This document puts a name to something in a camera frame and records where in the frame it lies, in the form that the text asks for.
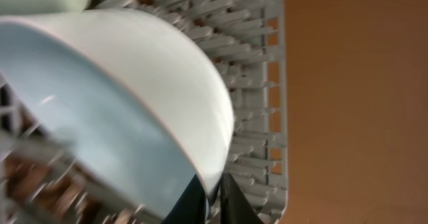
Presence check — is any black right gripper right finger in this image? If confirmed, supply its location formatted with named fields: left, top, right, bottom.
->
left=220, top=173, right=263, bottom=224

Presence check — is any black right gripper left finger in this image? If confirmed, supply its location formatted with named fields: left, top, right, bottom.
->
left=162, top=175, right=207, bottom=224

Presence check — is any light blue bowl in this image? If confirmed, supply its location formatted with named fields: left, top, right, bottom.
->
left=1, top=9, right=234, bottom=217

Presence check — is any grey dishwasher rack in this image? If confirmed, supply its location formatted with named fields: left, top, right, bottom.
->
left=1, top=0, right=288, bottom=223

